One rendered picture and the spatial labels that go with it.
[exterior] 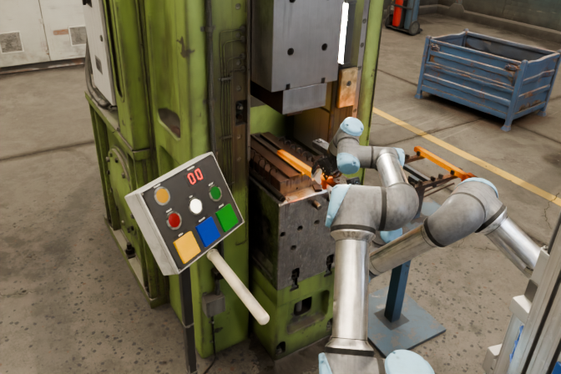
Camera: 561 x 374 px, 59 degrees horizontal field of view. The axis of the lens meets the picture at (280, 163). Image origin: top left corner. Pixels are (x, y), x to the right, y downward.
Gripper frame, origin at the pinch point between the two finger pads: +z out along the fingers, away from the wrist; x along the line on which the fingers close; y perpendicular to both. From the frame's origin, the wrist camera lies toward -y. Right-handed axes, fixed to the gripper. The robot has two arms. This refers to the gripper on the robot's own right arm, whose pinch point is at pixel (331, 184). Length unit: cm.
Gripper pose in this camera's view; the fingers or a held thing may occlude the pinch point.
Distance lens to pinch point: 190.3
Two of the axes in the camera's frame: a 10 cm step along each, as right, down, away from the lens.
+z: -5.3, -3.9, 7.5
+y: -0.1, 8.9, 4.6
